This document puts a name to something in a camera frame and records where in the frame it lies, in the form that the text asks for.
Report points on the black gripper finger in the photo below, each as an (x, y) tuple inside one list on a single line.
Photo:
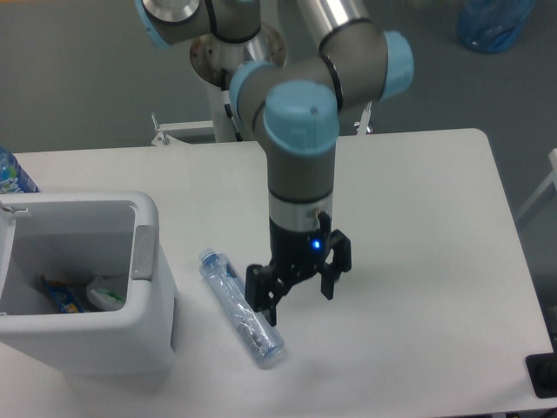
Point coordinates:
[(341, 248), (265, 286)]

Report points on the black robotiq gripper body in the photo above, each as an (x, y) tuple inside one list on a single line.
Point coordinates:
[(297, 256)]

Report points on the clear plastic water bottle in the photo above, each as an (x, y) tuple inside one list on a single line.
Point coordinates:
[(262, 341)]

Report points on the white paper carton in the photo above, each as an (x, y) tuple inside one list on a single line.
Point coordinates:
[(107, 294)]

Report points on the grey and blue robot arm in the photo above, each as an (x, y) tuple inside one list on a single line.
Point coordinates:
[(293, 113)]

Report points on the white plastic trash can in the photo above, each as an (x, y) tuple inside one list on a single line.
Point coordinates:
[(75, 237)]

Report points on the blue snack wrapper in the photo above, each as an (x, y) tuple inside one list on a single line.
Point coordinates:
[(69, 298)]

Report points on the black device at table edge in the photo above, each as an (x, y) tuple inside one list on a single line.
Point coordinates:
[(542, 372)]

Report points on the blue plastic bag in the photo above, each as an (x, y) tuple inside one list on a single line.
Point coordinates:
[(492, 26)]

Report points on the blue labelled bottle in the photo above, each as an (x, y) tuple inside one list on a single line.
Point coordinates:
[(14, 179)]

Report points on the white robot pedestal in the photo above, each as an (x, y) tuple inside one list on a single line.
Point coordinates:
[(216, 59)]

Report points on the white frame at right edge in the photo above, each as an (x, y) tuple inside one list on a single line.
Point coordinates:
[(540, 197)]

